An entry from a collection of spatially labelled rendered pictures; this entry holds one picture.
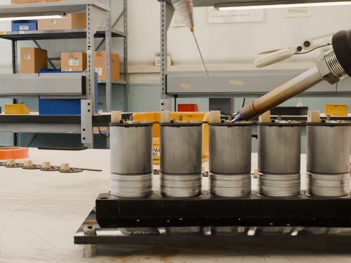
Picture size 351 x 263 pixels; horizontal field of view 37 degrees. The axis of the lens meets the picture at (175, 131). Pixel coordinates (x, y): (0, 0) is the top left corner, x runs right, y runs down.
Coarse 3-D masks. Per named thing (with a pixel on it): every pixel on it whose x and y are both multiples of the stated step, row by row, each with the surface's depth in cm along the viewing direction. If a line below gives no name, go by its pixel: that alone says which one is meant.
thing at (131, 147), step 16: (112, 128) 29; (128, 128) 28; (144, 128) 29; (112, 144) 29; (128, 144) 29; (144, 144) 29; (112, 160) 29; (128, 160) 29; (144, 160) 29; (112, 176) 29; (128, 176) 29; (144, 176) 29; (112, 192) 29; (128, 192) 29; (144, 192) 29
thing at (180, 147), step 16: (160, 128) 29; (176, 128) 29; (192, 128) 29; (160, 144) 29; (176, 144) 29; (192, 144) 29; (160, 160) 29; (176, 160) 29; (192, 160) 29; (160, 176) 29; (176, 176) 29; (192, 176) 29; (160, 192) 29; (176, 192) 29; (192, 192) 29
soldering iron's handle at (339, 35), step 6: (342, 30) 24; (336, 36) 23; (342, 36) 23; (348, 36) 23; (336, 42) 23; (342, 42) 23; (348, 42) 23; (336, 48) 23; (342, 48) 23; (348, 48) 23; (336, 54) 23; (342, 54) 23; (348, 54) 23; (342, 60) 23; (348, 60) 23; (342, 66) 23; (348, 66) 23; (348, 72) 23
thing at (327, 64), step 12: (324, 60) 24; (336, 60) 24; (312, 72) 25; (324, 72) 24; (336, 72) 24; (288, 84) 26; (300, 84) 25; (312, 84) 25; (264, 96) 27; (276, 96) 26; (288, 96) 26; (252, 108) 27; (264, 108) 27
